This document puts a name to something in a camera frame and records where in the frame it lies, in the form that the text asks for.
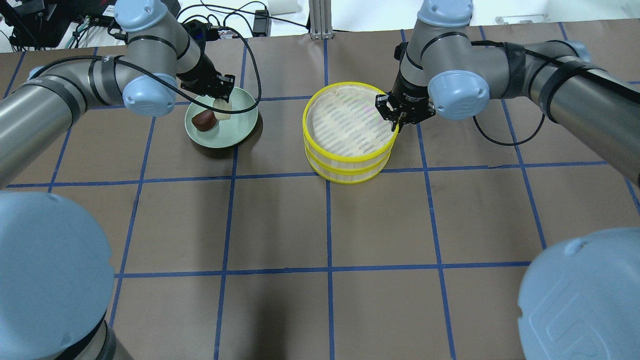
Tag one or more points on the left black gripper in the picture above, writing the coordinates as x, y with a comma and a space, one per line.
198, 70

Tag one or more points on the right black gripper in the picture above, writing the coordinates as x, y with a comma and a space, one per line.
411, 99

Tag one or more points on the white bun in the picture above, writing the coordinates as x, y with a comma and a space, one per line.
223, 106

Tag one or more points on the brown bun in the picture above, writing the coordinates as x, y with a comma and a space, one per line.
204, 121

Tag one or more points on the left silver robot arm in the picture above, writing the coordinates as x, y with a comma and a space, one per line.
56, 276

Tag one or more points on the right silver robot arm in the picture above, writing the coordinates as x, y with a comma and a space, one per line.
579, 299

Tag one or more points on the aluminium frame post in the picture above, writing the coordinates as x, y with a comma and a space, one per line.
320, 17

